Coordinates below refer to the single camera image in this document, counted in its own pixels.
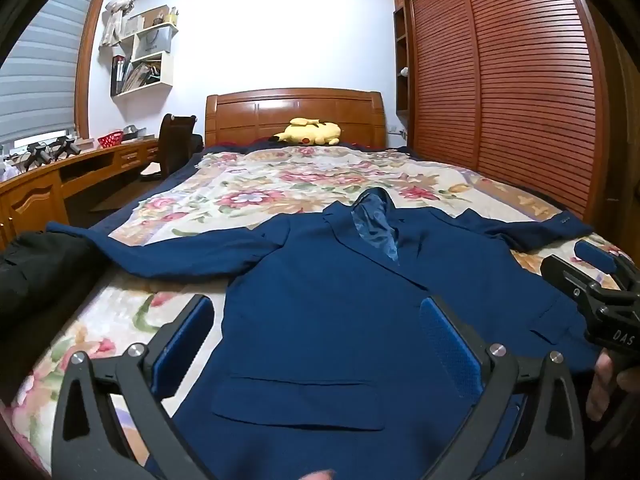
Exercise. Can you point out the wooden window frame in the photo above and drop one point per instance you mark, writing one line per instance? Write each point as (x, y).
(87, 60)

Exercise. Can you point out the blue suit jacket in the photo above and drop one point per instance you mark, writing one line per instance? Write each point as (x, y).
(325, 310)

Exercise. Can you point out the dark office chair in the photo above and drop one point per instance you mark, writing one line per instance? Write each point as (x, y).
(175, 145)

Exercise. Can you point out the yellow plush toy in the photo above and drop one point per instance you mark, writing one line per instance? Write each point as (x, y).
(310, 132)

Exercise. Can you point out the black folded clothing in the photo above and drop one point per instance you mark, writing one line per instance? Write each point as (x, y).
(40, 270)

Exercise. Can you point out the wooden bed headboard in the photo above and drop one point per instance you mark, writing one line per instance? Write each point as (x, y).
(300, 110)

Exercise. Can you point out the wooden louvred wardrobe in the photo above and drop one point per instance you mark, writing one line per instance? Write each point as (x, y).
(525, 85)

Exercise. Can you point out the wooden desk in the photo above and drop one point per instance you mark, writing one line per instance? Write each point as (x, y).
(30, 200)

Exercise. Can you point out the grey paper bag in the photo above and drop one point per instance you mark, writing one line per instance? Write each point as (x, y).
(152, 44)

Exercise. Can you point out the cream cloth bundle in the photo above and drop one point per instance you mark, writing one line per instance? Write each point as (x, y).
(116, 20)

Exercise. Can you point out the red basket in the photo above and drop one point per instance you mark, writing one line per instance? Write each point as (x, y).
(111, 139)

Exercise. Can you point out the cardboard box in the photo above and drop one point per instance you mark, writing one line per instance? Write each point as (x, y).
(154, 16)

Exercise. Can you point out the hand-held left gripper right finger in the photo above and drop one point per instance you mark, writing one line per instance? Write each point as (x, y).
(445, 345)

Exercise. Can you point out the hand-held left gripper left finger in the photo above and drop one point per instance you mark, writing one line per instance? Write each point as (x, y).
(182, 345)

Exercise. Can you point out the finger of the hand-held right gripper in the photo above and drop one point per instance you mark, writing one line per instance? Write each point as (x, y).
(595, 255)
(560, 272)

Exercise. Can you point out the stack of papers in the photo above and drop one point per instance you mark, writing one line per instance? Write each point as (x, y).
(142, 76)

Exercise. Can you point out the grey window blind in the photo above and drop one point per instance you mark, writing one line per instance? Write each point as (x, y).
(45, 70)

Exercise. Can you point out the white wall shelf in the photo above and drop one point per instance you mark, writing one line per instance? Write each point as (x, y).
(167, 67)

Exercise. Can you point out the black binders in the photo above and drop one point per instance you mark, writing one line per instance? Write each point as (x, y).
(118, 75)

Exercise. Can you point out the floral blanket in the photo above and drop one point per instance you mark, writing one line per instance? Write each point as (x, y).
(280, 180)

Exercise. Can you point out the person's right hand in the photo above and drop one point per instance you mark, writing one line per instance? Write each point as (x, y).
(600, 390)

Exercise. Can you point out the black clamp tool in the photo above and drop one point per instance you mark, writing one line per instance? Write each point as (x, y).
(66, 146)
(40, 154)

